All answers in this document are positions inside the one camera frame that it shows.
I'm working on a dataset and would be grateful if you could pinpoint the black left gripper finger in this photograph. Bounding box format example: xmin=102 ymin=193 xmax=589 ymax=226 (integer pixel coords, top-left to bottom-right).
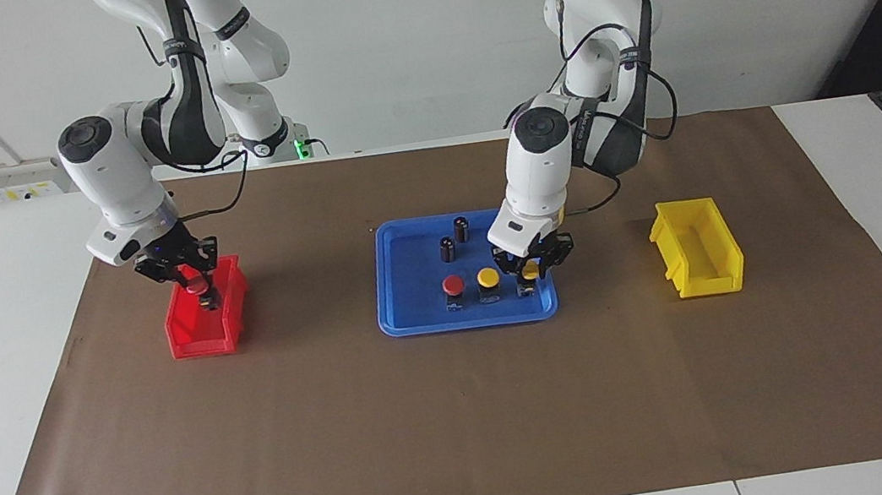
xmin=536 ymin=237 xmax=579 ymax=278
xmin=493 ymin=248 xmax=524 ymax=285

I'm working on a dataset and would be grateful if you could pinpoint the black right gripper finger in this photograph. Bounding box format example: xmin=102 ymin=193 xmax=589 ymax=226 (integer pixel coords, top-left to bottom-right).
xmin=150 ymin=265 xmax=192 ymax=296
xmin=198 ymin=258 xmax=226 ymax=310

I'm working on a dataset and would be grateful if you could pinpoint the red push button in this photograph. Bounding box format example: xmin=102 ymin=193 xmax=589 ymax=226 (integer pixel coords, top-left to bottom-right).
xmin=184 ymin=274 xmax=218 ymax=314
xmin=442 ymin=274 xmax=470 ymax=314

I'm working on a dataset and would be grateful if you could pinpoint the yellow push button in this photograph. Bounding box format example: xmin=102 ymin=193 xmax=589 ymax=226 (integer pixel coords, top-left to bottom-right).
xmin=516 ymin=262 xmax=543 ymax=299
xmin=476 ymin=265 xmax=505 ymax=306

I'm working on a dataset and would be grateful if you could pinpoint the red plastic bin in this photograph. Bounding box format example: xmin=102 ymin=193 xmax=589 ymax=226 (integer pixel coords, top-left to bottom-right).
xmin=157 ymin=253 xmax=258 ymax=362

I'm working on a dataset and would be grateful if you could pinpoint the blue plastic tray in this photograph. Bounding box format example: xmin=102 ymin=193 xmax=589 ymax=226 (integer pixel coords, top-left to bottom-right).
xmin=366 ymin=200 xmax=562 ymax=341

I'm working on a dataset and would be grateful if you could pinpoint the yellow plastic bin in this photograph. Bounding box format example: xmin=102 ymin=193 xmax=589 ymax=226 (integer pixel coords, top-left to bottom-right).
xmin=645 ymin=193 xmax=749 ymax=303

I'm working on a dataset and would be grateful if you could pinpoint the brown paper table mat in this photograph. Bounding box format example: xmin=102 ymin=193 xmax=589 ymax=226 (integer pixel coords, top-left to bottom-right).
xmin=0 ymin=85 xmax=882 ymax=495

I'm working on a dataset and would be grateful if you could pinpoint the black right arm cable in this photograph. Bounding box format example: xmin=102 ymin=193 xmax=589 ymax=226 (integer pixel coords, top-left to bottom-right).
xmin=137 ymin=11 xmax=259 ymax=227

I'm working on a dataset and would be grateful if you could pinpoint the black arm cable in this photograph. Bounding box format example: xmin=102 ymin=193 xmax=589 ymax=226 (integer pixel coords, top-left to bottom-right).
xmin=489 ymin=0 xmax=691 ymax=223
xmin=137 ymin=11 xmax=259 ymax=227

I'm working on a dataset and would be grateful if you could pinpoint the black base cable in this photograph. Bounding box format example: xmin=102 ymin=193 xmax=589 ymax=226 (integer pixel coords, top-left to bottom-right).
xmin=501 ymin=97 xmax=538 ymax=131

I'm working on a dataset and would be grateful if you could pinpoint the white wall power strip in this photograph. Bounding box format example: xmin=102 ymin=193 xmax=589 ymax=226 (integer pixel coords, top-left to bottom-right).
xmin=0 ymin=156 xmax=66 ymax=204

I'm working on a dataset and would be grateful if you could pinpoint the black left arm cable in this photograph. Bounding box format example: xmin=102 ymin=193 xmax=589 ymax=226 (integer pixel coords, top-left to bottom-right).
xmin=489 ymin=0 xmax=691 ymax=223

